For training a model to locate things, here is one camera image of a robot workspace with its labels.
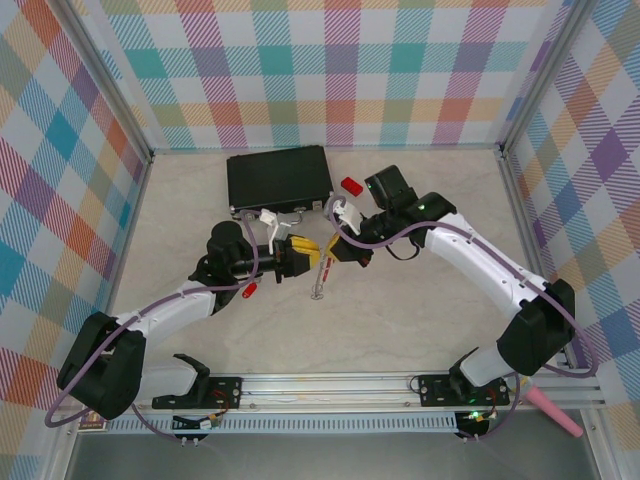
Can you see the metal keyring band red sleeve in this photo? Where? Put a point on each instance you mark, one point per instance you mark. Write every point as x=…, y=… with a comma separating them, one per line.
x=326, y=272

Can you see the key with red cap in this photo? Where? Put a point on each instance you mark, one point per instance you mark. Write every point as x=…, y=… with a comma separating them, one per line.
x=249, y=291

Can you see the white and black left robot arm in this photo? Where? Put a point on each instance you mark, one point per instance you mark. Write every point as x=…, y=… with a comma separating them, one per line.
x=170, y=310

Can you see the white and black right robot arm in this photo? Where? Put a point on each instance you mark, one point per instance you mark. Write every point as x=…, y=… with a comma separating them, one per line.
x=480, y=260

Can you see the red rectangular block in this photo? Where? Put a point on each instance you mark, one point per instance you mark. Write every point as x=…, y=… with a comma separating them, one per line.
x=352, y=185

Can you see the grey metal shelf panel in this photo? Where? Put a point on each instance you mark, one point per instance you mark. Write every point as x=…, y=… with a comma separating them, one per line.
x=325, y=457

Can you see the small card with picture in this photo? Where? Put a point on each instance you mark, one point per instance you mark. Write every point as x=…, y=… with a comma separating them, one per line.
x=95, y=425

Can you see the pink microphone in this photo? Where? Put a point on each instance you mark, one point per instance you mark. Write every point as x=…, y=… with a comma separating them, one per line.
x=555, y=410

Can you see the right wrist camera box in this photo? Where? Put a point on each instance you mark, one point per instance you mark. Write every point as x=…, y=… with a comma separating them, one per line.
x=347, y=215

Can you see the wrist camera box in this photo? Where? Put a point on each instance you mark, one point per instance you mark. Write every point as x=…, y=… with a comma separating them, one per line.
x=274, y=225
x=347, y=215

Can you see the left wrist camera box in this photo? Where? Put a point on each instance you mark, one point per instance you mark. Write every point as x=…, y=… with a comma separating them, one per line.
x=274, y=225

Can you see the aluminium back rail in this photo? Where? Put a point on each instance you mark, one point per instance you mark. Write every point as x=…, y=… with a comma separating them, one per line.
x=400, y=147

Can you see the aluminium side rail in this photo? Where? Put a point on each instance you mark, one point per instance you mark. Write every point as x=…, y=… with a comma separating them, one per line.
x=525, y=225
x=135, y=210

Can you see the aluminium mounting rail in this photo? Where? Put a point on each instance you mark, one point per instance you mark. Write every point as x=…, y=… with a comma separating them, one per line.
x=325, y=395

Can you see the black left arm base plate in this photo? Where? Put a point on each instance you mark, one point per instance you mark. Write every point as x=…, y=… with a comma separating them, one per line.
x=227, y=392

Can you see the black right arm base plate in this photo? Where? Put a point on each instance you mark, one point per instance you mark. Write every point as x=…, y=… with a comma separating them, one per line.
x=435, y=390

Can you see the aluminium frame post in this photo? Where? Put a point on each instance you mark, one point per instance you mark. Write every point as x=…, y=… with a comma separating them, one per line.
x=110, y=82
x=544, y=75

